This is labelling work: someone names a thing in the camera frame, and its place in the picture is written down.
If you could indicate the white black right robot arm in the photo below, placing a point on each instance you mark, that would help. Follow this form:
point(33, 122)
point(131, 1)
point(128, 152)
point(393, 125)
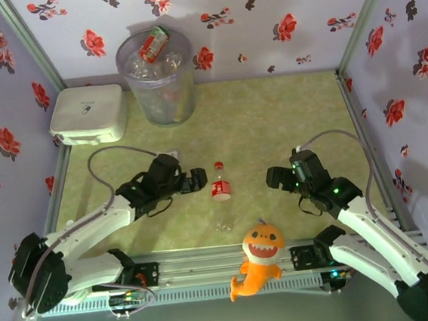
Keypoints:
point(369, 236)

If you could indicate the orange plush shark toy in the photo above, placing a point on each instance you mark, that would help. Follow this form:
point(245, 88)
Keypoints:
point(262, 247)

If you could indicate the white lidded plastic box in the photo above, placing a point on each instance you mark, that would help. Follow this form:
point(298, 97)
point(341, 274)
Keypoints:
point(88, 115)

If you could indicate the green red label plastic bottle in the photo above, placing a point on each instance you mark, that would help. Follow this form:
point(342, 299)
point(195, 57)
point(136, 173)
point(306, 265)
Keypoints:
point(154, 43)

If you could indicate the aluminium side frame rail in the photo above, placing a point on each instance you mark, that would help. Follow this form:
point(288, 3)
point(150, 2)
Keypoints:
point(59, 190)
point(353, 105)

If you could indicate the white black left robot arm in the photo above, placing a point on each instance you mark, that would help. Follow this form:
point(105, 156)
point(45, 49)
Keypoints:
point(91, 225)

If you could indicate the small white cup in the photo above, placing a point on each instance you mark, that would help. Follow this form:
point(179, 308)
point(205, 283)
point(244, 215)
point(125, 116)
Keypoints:
point(70, 222)

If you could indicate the translucent plastic waste bin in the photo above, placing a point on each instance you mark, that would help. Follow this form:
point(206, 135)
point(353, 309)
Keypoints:
point(163, 104)

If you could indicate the aluminium base frame rail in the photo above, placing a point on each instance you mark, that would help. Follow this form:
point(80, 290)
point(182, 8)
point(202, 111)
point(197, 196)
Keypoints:
point(201, 264)

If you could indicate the aluminium frame post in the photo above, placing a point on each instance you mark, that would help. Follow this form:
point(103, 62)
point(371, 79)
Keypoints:
point(6, 8)
point(367, 16)

